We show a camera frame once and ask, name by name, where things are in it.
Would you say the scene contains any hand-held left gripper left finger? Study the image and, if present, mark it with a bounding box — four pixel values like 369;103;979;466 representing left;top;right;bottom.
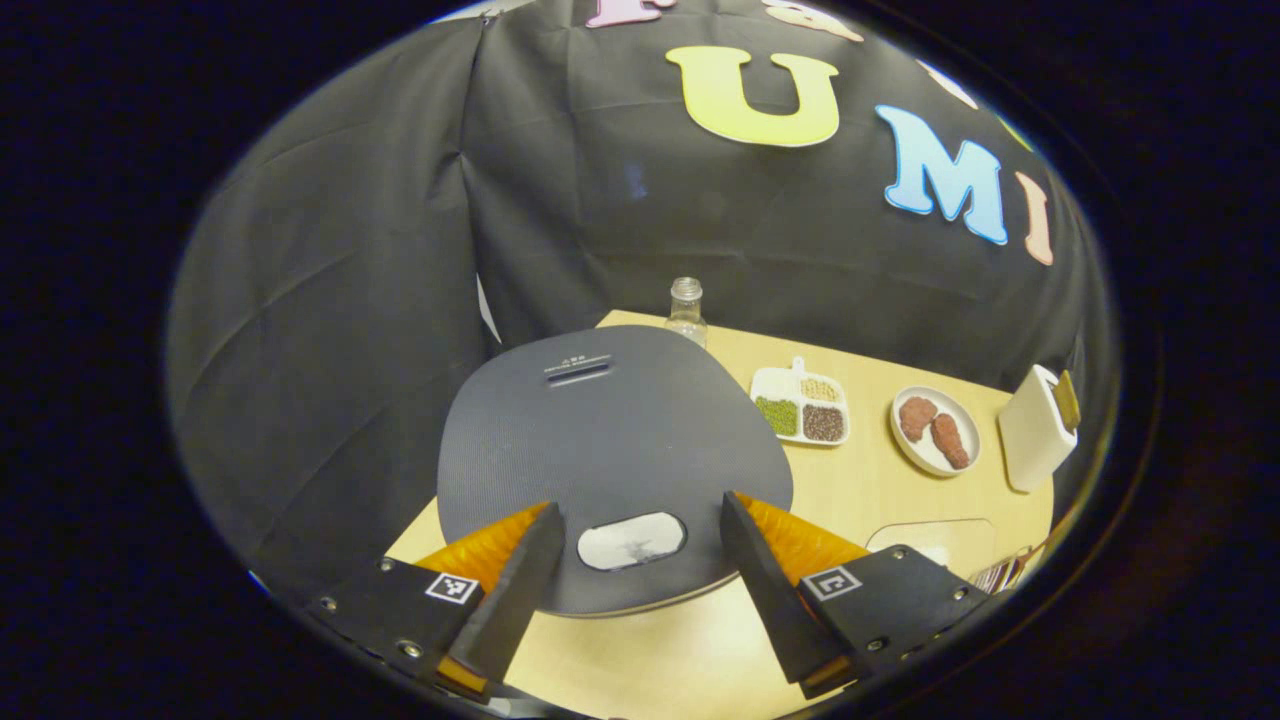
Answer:
305;500;568;699

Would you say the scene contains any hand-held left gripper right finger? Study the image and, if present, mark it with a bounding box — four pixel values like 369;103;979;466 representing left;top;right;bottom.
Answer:
720;490;991;699

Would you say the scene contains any clear tray of rice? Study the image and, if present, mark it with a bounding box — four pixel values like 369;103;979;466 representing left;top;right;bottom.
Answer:
865;518;997;576

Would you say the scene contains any dark grey rice cooker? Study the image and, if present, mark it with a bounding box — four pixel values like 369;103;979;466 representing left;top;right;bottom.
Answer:
437;325;795;618

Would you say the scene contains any metal wire chopstick holder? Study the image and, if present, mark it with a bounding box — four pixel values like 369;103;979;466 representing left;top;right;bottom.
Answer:
970;545;1041;596

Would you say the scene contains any white divided bean dish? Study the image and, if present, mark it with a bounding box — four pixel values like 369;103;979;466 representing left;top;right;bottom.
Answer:
750;357;852;447

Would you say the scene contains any round white plate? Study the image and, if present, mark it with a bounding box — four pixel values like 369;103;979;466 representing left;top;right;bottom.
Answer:
889;386;982;478

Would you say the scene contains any red meat piece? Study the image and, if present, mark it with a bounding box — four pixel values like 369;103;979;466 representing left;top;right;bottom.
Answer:
898;396;939;444
930;413;973;471

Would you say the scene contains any small glass bottle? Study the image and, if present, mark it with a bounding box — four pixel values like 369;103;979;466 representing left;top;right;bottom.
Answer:
664;277;709;350

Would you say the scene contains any white toaster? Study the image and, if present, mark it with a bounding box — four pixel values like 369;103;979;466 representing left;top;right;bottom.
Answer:
997;364;1083;494

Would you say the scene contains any black backdrop cloth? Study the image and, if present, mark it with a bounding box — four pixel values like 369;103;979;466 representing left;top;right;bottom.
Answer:
165;0;1113;601

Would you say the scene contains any brown toast slice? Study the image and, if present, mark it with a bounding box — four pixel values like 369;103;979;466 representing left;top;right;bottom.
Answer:
1052;370;1083;433

